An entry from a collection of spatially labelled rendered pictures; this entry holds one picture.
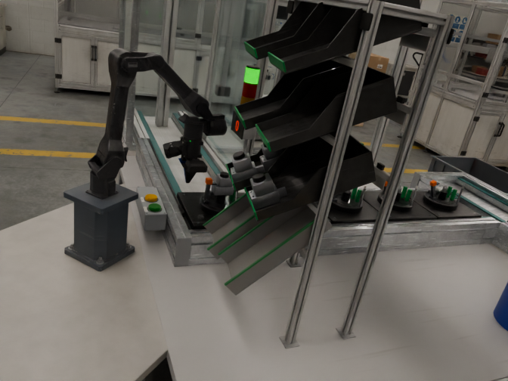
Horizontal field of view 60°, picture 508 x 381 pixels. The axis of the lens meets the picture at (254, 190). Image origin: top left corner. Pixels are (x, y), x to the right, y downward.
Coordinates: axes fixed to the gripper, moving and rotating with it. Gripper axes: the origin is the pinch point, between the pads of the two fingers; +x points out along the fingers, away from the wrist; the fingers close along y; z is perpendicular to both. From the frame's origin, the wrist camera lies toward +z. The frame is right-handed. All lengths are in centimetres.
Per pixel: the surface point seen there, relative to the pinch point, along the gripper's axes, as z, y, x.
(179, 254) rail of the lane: 4.7, 17.0, 19.1
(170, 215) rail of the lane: 5.1, 2.7, 13.6
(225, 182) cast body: -12.0, 2.3, 2.3
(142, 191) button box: 11.4, -14.6, 13.6
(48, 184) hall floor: 49, -229, 110
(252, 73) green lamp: -22.9, -16.7, -29.9
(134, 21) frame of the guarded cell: 8, -82, -36
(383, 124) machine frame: -120, -60, -4
